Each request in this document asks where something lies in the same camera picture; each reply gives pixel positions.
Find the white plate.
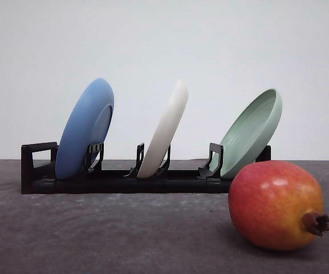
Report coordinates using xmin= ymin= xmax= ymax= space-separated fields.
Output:
xmin=137 ymin=80 xmax=188 ymax=179

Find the red yellow pomegranate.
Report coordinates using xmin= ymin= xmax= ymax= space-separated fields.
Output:
xmin=228 ymin=160 xmax=329 ymax=251

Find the black plate rack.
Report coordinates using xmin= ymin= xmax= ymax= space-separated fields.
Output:
xmin=21 ymin=142 xmax=271 ymax=194

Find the blue plate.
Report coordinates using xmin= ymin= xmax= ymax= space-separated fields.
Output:
xmin=55 ymin=78 xmax=115 ymax=180

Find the green plate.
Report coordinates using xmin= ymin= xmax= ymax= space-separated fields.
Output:
xmin=213 ymin=88 xmax=283 ymax=177

